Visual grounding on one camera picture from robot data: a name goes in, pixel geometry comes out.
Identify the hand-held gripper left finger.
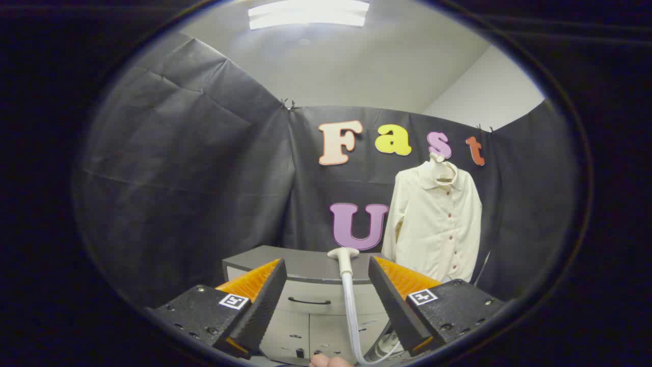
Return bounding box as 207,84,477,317
145,258,287,360

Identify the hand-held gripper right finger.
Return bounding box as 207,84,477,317
368,256,505,357

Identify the white steamer hose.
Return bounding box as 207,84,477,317
340,273,403,365

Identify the white garment steamer head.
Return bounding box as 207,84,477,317
327,247,360,277

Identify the cream button-up shirt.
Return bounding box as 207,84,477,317
382,159,483,283

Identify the white steamer base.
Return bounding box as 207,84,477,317
376,329,404,360

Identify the white clothes hanger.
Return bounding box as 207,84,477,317
428,152,456,181

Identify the grey cabinet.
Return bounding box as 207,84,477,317
222,245,403,365

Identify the white stand pole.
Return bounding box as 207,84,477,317
473,250,491,286

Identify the black backdrop cloth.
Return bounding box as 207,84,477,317
74,32,579,309

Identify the ceiling light panel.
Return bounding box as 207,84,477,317
248,0,370,30

